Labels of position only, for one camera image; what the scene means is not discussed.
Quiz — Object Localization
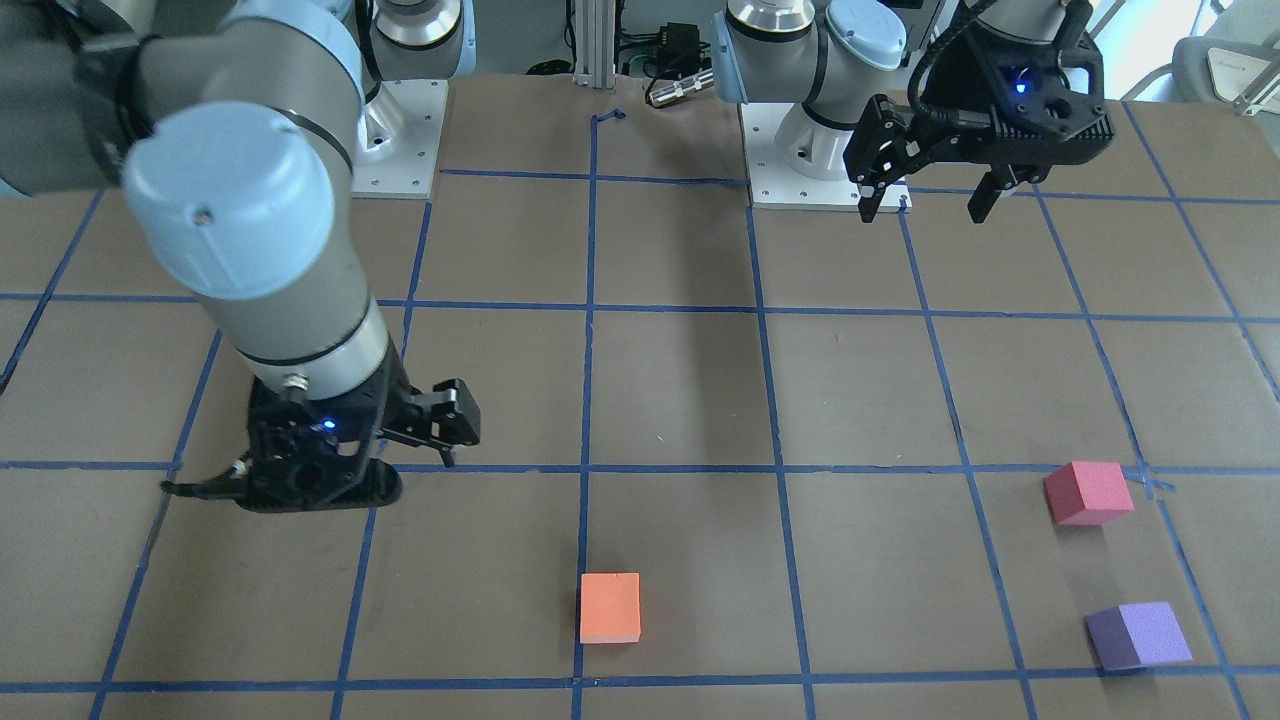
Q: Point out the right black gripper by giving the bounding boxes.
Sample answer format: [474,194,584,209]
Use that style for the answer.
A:
[236,355,412,512]

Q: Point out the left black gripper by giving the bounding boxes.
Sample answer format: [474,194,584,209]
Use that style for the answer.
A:
[858,20,1115,224]

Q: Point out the orange foam block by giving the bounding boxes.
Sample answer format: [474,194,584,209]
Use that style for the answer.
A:
[579,571,643,644]

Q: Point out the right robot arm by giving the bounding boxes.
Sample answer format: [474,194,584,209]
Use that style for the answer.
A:
[3,1,481,512]

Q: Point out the pink foam block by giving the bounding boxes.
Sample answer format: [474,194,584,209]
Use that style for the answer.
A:
[1043,461,1135,527]

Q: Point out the purple foam block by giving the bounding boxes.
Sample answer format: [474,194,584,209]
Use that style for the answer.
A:
[1084,601,1193,673]

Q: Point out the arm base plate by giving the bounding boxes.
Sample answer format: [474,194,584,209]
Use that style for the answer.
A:
[739,102,861,213]
[352,79,449,200]

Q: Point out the aluminium frame post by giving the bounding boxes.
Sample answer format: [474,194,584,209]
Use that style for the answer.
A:
[567,0,622,94]

